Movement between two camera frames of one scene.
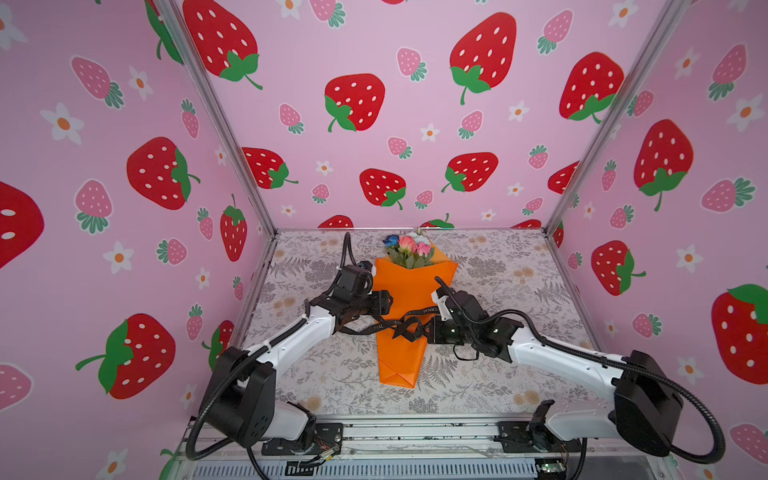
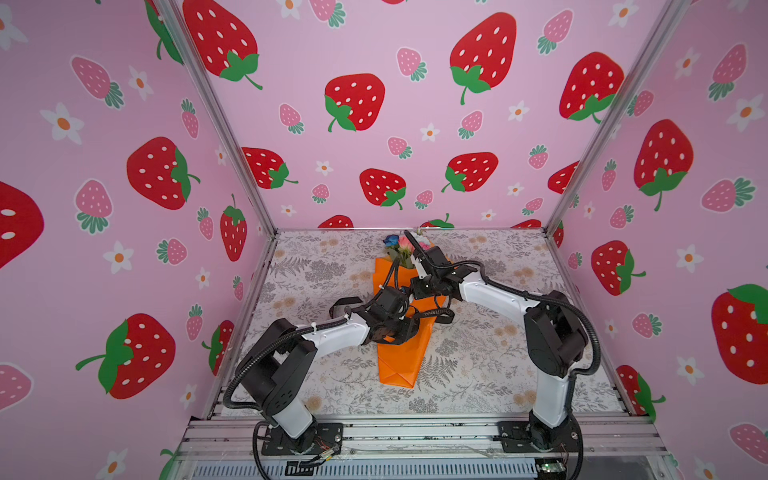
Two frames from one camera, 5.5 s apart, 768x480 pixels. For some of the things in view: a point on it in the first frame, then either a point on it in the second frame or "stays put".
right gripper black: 433,330 -> 415,290
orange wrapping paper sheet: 412,291 stays put
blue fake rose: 391,240 stays put
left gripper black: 382,305 -> 404,334
